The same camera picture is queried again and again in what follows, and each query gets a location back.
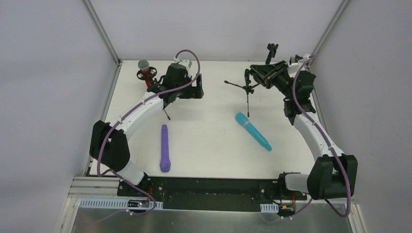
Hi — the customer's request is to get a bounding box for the black tripod clip stand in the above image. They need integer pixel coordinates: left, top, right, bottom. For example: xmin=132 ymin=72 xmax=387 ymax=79
xmin=224 ymin=69 xmax=259 ymax=117

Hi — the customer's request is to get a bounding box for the black round-base mic stand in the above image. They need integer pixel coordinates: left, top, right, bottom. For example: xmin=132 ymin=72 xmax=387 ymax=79
xmin=265 ymin=43 xmax=279 ymax=65

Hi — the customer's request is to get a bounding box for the teal toy microphone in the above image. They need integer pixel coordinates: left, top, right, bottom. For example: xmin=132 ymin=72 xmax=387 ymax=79
xmin=235 ymin=113 xmax=272 ymax=151

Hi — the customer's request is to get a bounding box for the red glitter microphone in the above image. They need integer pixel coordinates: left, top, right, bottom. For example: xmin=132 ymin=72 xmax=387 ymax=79
xmin=137 ymin=60 xmax=153 ymax=88

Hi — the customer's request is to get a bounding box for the purple toy microphone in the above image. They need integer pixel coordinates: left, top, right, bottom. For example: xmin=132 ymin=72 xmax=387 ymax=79
xmin=159 ymin=124 xmax=171 ymax=173

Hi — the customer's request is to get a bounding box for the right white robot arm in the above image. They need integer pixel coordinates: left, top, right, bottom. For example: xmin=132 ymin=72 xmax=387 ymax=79
xmin=249 ymin=61 xmax=358 ymax=200

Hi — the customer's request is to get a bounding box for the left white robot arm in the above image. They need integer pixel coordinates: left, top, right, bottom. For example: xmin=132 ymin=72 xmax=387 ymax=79
xmin=89 ymin=59 xmax=204 ymax=185

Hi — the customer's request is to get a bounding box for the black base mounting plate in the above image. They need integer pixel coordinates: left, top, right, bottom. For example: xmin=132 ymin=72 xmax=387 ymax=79
xmin=117 ymin=177 xmax=307 ymax=212

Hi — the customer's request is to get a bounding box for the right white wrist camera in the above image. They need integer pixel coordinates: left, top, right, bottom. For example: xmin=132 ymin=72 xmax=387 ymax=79
xmin=289 ymin=54 xmax=311 ymax=69

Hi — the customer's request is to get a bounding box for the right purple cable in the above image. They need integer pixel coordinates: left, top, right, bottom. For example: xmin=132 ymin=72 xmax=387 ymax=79
xmin=261 ymin=54 xmax=351 ymax=223

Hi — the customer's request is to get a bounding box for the purple cable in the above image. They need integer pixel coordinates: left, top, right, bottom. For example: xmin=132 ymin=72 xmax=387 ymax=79
xmin=261 ymin=54 xmax=351 ymax=223
xmin=77 ymin=49 xmax=201 ymax=225

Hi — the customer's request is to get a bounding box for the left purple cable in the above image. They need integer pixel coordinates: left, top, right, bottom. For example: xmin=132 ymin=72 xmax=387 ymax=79
xmin=77 ymin=49 xmax=201 ymax=225

